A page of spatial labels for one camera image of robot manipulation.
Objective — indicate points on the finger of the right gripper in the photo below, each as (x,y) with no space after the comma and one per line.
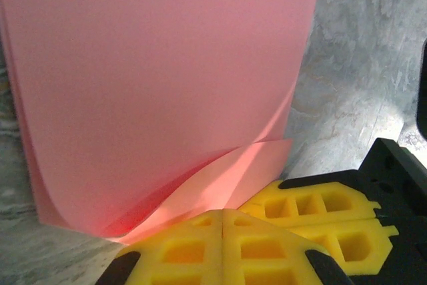
(383,231)
(290,195)

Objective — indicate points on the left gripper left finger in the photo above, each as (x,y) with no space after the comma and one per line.
(213,248)

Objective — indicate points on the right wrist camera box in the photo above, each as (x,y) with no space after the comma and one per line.
(423,91)

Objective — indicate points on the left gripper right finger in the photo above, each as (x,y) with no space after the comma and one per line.
(231,248)

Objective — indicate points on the pink paper sheet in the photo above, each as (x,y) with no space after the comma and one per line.
(150,64)

